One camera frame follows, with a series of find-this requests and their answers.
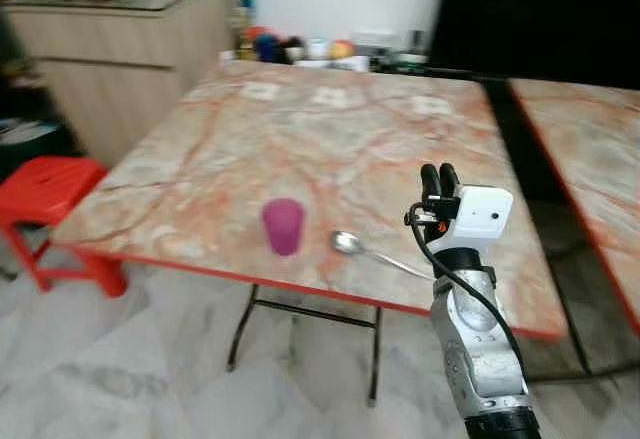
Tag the silver metal spoon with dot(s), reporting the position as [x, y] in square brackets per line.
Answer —
[346, 243]

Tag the orange round fruit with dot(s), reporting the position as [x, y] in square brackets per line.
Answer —
[342, 49]

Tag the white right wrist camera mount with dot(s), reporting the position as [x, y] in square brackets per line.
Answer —
[485, 214]

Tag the light wooden cabinet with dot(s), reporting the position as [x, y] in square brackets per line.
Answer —
[120, 59]

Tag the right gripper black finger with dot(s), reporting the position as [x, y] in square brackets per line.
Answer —
[450, 181]
[431, 184]

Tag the dark blue jar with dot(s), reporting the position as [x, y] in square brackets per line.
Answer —
[267, 47]

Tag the dark metal table leg frame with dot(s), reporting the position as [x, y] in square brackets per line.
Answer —
[376, 349]

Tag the dark storage bin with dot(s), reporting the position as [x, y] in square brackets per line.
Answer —
[35, 154]

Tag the red plastic stool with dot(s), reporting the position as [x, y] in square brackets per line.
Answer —
[45, 184]

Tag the pink plastic cup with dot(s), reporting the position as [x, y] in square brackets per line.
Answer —
[283, 227]

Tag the white cup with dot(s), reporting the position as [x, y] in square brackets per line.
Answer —
[317, 49]

